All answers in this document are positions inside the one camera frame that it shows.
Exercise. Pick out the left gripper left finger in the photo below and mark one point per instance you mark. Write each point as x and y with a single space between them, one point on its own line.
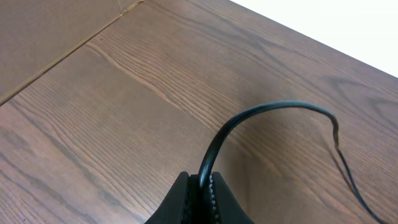
171 210

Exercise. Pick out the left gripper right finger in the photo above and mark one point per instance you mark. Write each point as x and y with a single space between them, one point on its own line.
224 206

